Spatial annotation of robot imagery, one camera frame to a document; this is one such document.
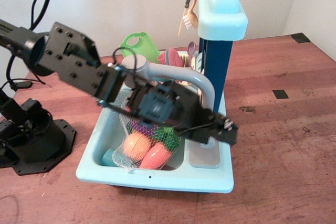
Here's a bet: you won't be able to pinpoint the purple toy spoon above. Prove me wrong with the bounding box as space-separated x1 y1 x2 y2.
187 41 196 65

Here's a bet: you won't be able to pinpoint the grey faucet lever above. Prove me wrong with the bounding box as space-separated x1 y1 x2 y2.
200 139 216 149

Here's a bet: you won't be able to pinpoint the blue toy sink back shelf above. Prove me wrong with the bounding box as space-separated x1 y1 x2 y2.
198 0 248 112

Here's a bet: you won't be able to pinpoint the black tape table patch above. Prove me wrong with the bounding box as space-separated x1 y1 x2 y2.
272 89 289 100

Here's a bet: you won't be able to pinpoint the grey toy faucet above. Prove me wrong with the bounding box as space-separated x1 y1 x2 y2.
121 55 215 110

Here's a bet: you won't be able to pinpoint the pink toy plates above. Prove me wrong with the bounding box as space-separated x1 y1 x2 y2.
157 48 184 67

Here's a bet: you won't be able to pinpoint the black cable with plug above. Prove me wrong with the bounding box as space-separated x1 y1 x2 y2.
0 56 47 90

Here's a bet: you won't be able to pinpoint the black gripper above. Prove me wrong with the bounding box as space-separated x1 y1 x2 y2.
126 81 238 146

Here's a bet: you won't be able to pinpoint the black tape corner patch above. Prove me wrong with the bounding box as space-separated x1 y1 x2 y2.
290 33 311 44

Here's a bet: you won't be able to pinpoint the light blue toy sink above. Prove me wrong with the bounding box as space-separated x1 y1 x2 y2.
75 48 235 195

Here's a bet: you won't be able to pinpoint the mesh bag of toy fruit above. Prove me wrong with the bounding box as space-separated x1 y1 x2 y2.
102 113 181 172

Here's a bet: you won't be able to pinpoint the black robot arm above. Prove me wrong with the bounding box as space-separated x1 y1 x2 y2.
1 21 238 145

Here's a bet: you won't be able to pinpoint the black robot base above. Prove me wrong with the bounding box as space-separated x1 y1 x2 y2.
0 87 77 176

